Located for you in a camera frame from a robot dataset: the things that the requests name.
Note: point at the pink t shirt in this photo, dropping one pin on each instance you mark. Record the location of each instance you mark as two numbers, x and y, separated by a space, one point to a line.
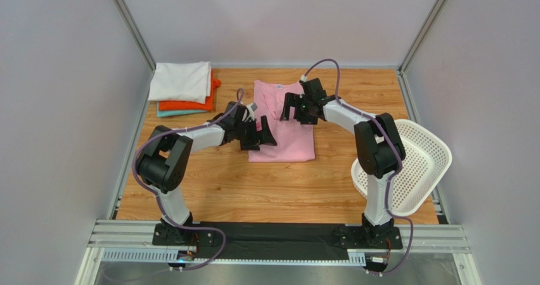
295 142

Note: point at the folded white t shirt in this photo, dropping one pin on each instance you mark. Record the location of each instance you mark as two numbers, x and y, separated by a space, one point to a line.
181 82

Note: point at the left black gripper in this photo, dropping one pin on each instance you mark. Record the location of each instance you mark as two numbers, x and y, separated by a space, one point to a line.
262 137

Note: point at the folded teal t shirt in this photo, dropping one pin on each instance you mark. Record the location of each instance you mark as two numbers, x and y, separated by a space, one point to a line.
173 113

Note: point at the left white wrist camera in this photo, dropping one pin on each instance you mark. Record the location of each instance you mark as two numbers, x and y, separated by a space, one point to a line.
251 108

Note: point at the aluminium corner post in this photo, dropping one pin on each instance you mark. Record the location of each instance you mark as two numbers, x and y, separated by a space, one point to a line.
135 33
425 28

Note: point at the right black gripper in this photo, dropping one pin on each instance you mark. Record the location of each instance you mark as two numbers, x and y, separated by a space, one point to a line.
296 109

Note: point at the folded orange t shirt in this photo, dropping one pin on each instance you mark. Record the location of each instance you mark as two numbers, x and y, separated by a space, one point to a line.
189 105

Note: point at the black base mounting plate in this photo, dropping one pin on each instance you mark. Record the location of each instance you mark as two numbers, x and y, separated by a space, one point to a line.
274 241

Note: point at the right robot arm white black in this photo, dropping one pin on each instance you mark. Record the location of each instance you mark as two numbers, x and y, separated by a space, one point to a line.
380 153

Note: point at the left aluminium corner post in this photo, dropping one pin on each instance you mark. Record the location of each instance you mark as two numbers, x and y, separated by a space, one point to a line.
135 33

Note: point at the aluminium frame rail front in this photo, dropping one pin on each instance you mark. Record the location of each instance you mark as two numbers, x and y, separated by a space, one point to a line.
133 238

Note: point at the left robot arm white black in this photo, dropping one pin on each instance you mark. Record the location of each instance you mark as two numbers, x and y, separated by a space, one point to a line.
161 163

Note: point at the white perforated plastic basket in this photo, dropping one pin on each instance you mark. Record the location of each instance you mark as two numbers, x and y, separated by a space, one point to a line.
427 160

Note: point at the right aluminium corner post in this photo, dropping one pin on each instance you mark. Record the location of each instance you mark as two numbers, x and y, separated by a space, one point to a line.
425 28

